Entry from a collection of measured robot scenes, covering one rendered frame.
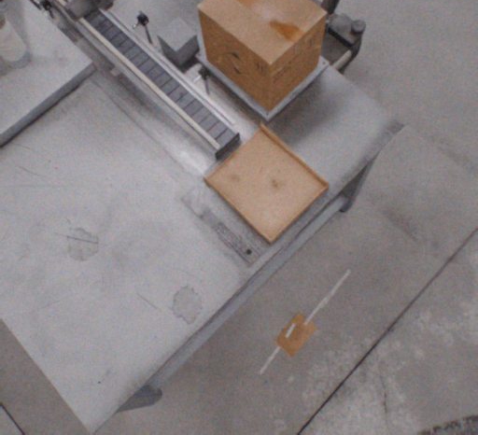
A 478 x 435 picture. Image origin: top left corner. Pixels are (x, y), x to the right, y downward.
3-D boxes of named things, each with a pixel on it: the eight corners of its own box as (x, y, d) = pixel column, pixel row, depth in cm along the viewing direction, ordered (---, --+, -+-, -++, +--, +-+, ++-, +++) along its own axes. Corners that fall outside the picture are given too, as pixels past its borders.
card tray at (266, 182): (203, 179, 164) (202, 175, 160) (260, 128, 169) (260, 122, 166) (270, 244, 156) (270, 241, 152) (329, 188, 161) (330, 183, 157)
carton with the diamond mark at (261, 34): (205, 60, 177) (196, 6, 152) (254, 17, 182) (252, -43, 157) (270, 112, 169) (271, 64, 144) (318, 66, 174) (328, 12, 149)
